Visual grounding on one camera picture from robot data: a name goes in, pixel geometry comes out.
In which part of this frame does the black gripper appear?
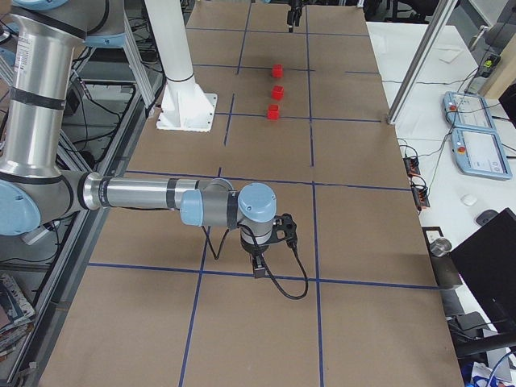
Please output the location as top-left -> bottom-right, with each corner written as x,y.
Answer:
249,214 -> 298,279

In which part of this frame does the red block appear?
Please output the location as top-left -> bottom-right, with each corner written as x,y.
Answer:
266,104 -> 280,120
271,64 -> 284,79
271,85 -> 285,101

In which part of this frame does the brown paper table cover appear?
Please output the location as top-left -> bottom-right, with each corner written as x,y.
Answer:
38,2 -> 465,387

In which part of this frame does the orange black connector box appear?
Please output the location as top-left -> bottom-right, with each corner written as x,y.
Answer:
410,185 -> 431,210
403,156 -> 421,177

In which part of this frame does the steel cup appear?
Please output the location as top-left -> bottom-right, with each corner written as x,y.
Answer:
429,237 -> 452,257

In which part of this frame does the black monitor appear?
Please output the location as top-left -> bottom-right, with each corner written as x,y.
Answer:
451,208 -> 515,333

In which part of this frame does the black computer mouse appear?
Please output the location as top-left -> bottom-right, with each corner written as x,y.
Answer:
475,209 -> 498,227

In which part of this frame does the teach pendant near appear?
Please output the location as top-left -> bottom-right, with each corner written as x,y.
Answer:
451,127 -> 513,181

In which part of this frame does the teach pendant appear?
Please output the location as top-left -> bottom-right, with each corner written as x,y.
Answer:
443,91 -> 496,131
451,127 -> 513,181

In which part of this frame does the stack of books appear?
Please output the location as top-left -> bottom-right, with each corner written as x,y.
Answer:
1,273 -> 35,360

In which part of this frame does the teach pendant far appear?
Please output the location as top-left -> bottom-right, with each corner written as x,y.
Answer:
443,91 -> 496,131

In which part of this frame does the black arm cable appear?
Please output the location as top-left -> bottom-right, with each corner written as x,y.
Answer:
203,225 -> 310,301

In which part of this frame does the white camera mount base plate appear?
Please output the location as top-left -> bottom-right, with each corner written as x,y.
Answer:
156,91 -> 218,132

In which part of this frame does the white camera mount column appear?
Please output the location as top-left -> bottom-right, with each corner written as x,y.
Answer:
145,0 -> 203,102

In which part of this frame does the aluminium profile post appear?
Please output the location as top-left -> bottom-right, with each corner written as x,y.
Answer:
387,0 -> 458,125

